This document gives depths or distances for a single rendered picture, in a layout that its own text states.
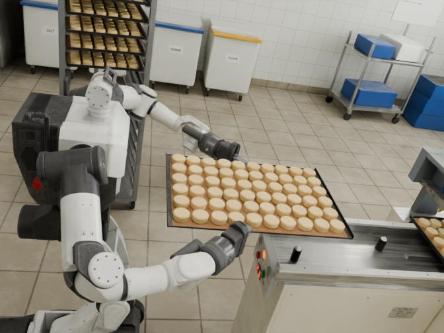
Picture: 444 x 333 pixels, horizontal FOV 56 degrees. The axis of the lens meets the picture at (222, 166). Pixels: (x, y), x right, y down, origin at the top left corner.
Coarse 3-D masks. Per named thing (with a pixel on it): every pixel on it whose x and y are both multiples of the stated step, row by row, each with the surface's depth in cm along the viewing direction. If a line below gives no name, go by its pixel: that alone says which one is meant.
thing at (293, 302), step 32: (288, 256) 158; (320, 256) 162; (352, 256) 165; (384, 256) 169; (256, 288) 176; (288, 288) 147; (320, 288) 149; (352, 288) 151; (384, 288) 154; (416, 288) 157; (256, 320) 172; (288, 320) 158; (320, 320) 160; (352, 320) 162; (384, 320) 164; (416, 320) 167
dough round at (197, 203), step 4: (192, 200) 130; (196, 200) 131; (200, 200) 131; (204, 200) 131; (192, 204) 129; (196, 204) 129; (200, 204) 129; (204, 204) 130; (196, 208) 129; (200, 208) 129; (204, 208) 130
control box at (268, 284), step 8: (264, 240) 163; (256, 248) 172; (264, 248) 162; (272, 248) 160; (272, 256) 157; (256, 264) 170; (264, 264) 160; (272, 264) 153; (272, 272) 150; (264, 280) 158; (272, 280) 151; (264, 288) 157; (272, 288) 154; (264, 296) 156
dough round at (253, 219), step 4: (248, 216) 129; (252, 216) 130; (256, 216) 130; (260, 216) 131; (248, 220) 128; (252, 220) 128; (256, 220) 128; (260, 220) 129; (248, 224) 128; (252, 224) 128; (256, 224) 128; (260, 224) 129
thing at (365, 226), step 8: (352, 224) 175; (360, 224) 176; (368, 224) 176; (376, 224) 177; (384, 224) 178; (392, 224) 179; (400, 224) 181; (408, 224) 182; (352, 232) 178; (360, 232) 178; (368, 232) 179; (376, 232) 179; (384, 232) 180; (392, 232) 181; (400, 232) 181; (408, 232) 182; (416, 232) 182
